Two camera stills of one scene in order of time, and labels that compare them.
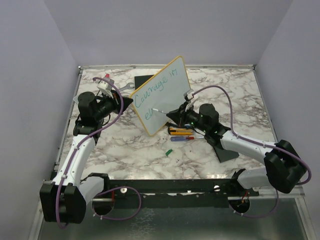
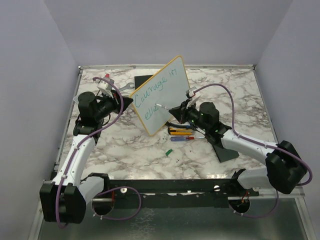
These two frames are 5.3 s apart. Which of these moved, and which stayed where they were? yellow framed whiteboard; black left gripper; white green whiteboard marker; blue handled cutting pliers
Moved: white green whiteboard marker
Stayed: blue handled cutting pliers; yellow framed whiteboard; black left gripper
